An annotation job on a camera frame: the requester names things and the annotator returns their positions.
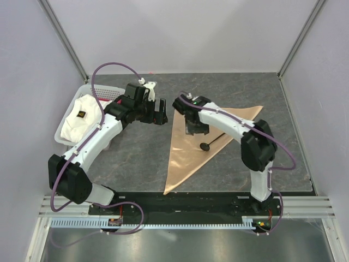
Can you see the white plastic basket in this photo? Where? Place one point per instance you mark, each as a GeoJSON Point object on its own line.
{"type": "Point", "coordinates": [104, 92]}

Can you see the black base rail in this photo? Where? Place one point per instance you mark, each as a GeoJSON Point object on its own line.
{"type": "Point", "coordinates": [136, 215]}

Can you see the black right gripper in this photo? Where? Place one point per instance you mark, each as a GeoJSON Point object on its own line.
{"type": "Point", "coordinates": [191, 130]}

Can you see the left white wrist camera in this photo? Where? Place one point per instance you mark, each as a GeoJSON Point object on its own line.
{"type": "Point", "coordinates": [150, 85]}

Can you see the white cloth with logo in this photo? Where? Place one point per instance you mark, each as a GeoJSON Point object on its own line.
{"type": "Point", "coordinates": [83, 116]}

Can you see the right aluminium frame post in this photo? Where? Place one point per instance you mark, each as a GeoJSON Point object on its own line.
{"type": "Point", "coordinates": [319, 4]}

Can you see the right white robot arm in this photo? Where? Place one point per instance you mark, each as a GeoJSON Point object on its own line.
{"type": "Point", "coordinates": [257, 146]}

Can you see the pink cloth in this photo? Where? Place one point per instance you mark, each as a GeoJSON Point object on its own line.
{"type": "Point", "coordinates": [105, 102]}

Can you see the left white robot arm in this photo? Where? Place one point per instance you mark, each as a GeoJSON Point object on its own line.
{"type": "Point", "coordinates": [68, 173]}

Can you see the black spoon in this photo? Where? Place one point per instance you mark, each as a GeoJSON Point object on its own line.
{"type": "Point", "coordinates": [206, 146]}

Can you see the peach satin napkin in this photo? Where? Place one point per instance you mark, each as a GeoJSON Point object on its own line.
{"type": "Point", "coordinates": [186, 157]}

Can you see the aluminium frame post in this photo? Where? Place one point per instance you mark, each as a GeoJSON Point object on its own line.
{"type": "Point", "coordinates": [54, 21]}
{"type": "Point", "coordinates": [319, 4]}

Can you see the left aluminium frame post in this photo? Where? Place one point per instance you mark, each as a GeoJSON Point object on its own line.
{"type": "Point", "coordinates": [54, 21]}

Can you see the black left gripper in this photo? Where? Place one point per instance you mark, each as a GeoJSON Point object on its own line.
{"type": "Point", "coordinates": [158, 118]}

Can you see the light blue cable duct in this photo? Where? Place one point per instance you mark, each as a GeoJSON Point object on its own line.
{"type": "Point", "coordinates": [107, 223]}

